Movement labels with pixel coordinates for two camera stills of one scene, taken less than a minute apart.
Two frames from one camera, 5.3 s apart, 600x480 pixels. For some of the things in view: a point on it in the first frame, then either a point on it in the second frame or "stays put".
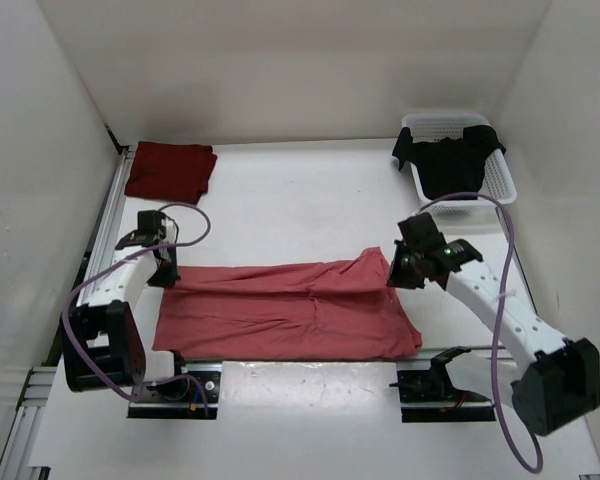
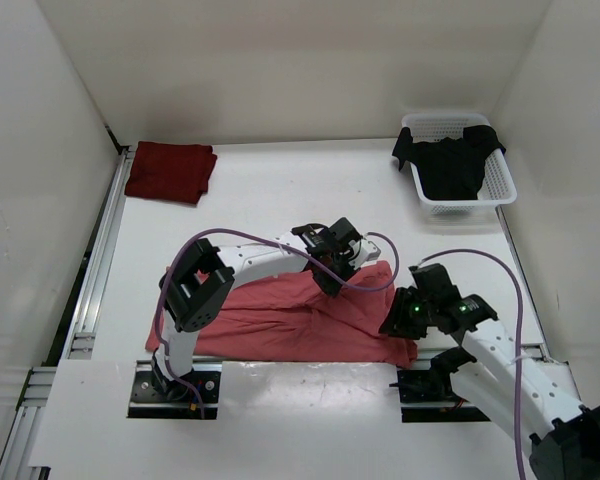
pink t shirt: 343,307 stays put
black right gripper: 396,277 → 396,323
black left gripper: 168,279 → 326,287
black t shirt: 450,166 stays put
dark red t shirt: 174,172 stays put
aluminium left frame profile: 40,388 stays put
